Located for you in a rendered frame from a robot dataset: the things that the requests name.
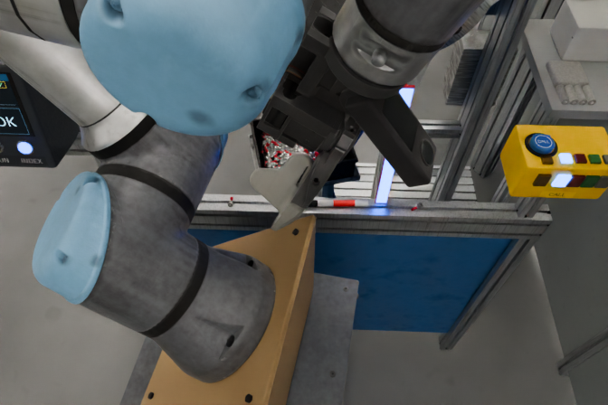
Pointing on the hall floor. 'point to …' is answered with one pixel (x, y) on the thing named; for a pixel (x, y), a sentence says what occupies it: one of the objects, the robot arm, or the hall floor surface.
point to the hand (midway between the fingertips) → (304, 177)
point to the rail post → (501, 270)
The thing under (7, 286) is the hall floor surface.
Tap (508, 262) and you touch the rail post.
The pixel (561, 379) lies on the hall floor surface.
